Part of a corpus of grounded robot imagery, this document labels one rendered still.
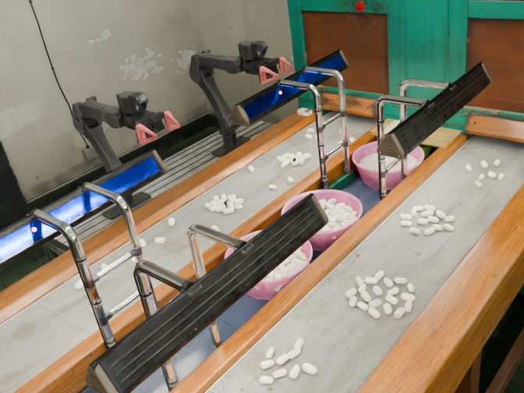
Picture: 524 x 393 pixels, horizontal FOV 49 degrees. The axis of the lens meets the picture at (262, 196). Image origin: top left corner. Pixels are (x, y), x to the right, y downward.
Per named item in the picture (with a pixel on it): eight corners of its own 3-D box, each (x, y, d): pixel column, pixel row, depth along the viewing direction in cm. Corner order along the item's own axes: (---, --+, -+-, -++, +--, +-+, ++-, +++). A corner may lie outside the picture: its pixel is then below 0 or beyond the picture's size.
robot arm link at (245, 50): (261, 40, 229) (239, 37, 237) (246, 46, 224) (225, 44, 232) (264, 68, 235) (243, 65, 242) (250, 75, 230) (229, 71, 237)
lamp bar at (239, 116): (229, 123, 193) (225, 103, 189) (332, 65, 232) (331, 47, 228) (246, 127, 188) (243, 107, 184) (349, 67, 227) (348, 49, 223)
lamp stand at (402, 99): (376, 217, 198) (370, 95, 176) (403, 191, 210) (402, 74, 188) (427, 232, 186) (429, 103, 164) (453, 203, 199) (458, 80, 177)
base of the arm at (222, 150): (249, 124, 266) (238, 122, 270) (217, 141, 254) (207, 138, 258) (251, 139, 270) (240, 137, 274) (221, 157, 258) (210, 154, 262)
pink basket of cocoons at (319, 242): (274, 253, 188) (270, 228, 183) (296, 210, 209) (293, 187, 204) (355, 260, 179) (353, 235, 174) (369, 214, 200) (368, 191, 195)
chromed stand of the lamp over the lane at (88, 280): (74, 346, 162) (20, 212, 140) (129, 306, 174) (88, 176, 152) (115, 374, 150) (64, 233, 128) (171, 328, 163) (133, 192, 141)
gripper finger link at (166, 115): (182, 113, 188) (164, 108, 194) (165, 122, 184) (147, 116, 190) (186, 132, 192) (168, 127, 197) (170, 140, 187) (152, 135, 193)
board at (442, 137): (369, 134, 236) (369, 131, 235) (387, 120, 245) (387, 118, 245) (445, 148, 216) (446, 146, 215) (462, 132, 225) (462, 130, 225)
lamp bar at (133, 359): (86, 386, 98) (74, 355, 95) (302, 214, 137) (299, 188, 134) (115, 408, 93) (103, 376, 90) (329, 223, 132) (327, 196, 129)
